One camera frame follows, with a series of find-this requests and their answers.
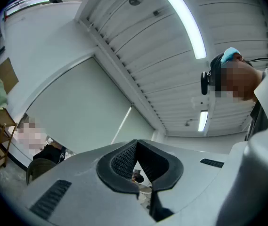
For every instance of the person's grey shirt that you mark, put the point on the person's grey shirt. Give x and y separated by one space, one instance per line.
257 123

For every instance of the white blind pull rod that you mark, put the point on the white blind pull rod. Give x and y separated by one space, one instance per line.
123 123

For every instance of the small ceiling sensor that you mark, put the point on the small ceiling sensor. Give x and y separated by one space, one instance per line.
188 122

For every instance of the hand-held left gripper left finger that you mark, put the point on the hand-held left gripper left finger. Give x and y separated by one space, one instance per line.
105 171

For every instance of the white roller blind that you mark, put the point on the white roller blind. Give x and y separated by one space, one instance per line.
84 102

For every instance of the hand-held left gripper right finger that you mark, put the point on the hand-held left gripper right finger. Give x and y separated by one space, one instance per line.
171 171

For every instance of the brown cardboard board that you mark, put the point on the brown cardboard board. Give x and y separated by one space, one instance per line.
7 75

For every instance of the person's head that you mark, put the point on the person's head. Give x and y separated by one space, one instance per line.
242 79

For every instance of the short ceiling light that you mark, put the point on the short ceiling light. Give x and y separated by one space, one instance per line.
203 121

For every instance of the grey wicker chair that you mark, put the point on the grey wicker chair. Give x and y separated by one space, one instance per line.
39 167

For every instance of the round ceiling smoke detector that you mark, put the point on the round ceiling smoke detector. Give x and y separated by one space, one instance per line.
135 0

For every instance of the long ceiling light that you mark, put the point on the long ceiling light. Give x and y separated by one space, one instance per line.
185 22

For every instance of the blue hair cover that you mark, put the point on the blue hair cover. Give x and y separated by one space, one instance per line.
229 55

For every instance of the white ceiling box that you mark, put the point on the white ceiling box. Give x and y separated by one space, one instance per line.
199 102

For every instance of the black head-worn camera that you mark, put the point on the black head-worn camera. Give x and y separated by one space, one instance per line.
205 83

